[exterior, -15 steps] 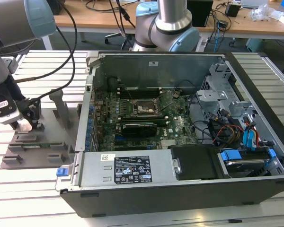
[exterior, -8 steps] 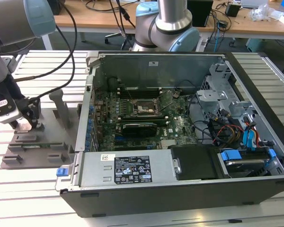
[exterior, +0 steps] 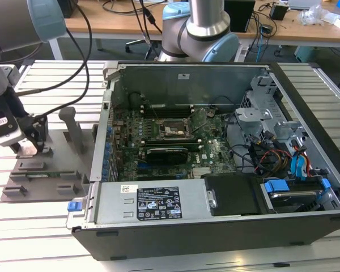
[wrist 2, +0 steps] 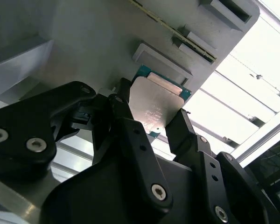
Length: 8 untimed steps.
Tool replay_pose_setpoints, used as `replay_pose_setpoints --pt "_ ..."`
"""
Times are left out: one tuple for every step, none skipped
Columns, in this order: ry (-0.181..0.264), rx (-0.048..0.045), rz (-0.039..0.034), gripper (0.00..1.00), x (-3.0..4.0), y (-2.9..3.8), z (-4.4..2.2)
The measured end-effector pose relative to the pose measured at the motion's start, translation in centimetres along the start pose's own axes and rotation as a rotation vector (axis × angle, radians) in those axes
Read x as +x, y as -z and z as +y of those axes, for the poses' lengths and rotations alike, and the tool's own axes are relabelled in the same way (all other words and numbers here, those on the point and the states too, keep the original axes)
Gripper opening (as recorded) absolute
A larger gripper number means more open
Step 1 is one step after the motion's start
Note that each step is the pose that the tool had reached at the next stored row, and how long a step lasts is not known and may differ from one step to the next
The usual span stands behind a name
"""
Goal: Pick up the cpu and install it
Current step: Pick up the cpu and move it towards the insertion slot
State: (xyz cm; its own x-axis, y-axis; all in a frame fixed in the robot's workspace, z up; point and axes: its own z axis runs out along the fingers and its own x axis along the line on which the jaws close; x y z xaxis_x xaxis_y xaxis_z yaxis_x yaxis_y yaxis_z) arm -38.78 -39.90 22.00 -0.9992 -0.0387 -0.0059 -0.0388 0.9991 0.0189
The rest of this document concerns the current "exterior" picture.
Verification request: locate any metal socket cover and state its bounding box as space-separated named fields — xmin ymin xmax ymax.
xmin=186 ymin=108 xmax=209 ymax=135

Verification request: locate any CPU socket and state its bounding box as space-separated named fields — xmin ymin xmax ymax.
xmin=158 ymin=118 xmax=192 ymax=140

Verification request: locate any green RAM stick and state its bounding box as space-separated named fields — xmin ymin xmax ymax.
xmin=24 ymin=170 xmax=65 ymax=180

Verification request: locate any grey parts rack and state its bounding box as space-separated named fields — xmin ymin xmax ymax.
xmin=1 ymin=106 xmax=99 ymax=205

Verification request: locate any blue case latch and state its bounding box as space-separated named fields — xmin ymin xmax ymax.
xmin=67 ymin=199 xmax=83 ymax=213

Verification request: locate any grey power supply unit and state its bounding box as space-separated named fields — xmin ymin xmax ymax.
xmin=93 ymin=181 xmax=213 ymax=225

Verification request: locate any large black box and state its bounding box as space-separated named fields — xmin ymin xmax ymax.
xmin=56 ymin=0 xmax=76 ymax=18

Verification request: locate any black graphics card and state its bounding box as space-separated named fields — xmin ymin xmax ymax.
xmin=145 ymin=145 xmax=189 ymax=165

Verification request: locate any black chair base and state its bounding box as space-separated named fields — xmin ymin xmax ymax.
xmin=125 ymin=39 xmax=161 ymax=61

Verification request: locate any silver finned heat sink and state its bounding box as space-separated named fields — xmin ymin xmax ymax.
xmin=192 ymin=166 xmax=214 ymax=179

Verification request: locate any green motherboard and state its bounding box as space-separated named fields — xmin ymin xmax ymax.
xmin=109 ymin=105 xmax=240 ymax=182

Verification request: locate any black plastic shroud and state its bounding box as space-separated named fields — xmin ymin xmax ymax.
xmin=201 ymin=173 xmax=266 ymax=218

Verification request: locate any black PC case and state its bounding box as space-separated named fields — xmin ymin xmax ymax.
xmin=65 ymin=59 xmax=340 ymax=262

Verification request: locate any white power strip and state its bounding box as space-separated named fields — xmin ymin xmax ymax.
xmin=233 ymin=46 xmax=249 ymax=63

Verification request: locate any silver metal drive cage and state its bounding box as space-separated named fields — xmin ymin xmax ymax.
xmin=232 ymin=67 xmax=308 ymax=150

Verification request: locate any tall black box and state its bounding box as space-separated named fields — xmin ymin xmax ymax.
xmin=224 ymin=0 xmax=256 ymax=33

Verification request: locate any black power adapter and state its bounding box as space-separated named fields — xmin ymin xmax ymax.
xmin=260 ymin=24 xmax=275 ymax=37

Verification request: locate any hard disk with blue carrier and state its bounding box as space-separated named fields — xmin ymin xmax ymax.
xmin=261 ymin=177 xmax=334 ymax=215

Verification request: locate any small black box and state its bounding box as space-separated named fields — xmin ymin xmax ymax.
xmin=269 ymin=3 xmax=289 ymax=21

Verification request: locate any pale teal box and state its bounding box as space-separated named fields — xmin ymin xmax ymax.
xmin=294 ymin=45 xmax=320 ymax=63

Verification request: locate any silver laptop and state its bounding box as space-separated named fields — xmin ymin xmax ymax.
xmin=287 ymin=0 xmax=323 ymax=10

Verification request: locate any clear plastic bag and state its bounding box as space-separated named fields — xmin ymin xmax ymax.
xmin=296 ymin=5 xmax=331 ymax=27

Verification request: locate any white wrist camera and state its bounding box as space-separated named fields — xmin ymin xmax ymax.
xmin=0 ymin=110 xmax=27 ymax=147

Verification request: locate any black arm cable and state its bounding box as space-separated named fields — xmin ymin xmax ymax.
xmin=14 ymin=0 xmax=92 ymax=120

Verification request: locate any grey case handle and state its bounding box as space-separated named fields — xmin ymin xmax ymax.
xmin=102 ymin=60 xmax=122 ymax=83

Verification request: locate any wooden desk white frame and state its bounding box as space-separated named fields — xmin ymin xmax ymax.
xmin=48 ymin=0 xmax=167 ymax=61
xmin=232 ymin=0 xmax=340 ymax=49

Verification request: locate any silver cage bracket plate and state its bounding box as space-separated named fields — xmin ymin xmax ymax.
xmin=233 ymin=107 xmax=274 ymax=126

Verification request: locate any black wire bundle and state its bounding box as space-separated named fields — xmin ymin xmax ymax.
xmin=248 ymin=130 xmax=277 ymax=175

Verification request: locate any red yellow wire bundle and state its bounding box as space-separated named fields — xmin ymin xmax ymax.
xmin=256 ymin=148 xmax=294 ymax=174

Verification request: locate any blue data wire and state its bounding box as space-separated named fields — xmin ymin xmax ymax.
xmin=289 ymin=143 xmax=309 ymax=184

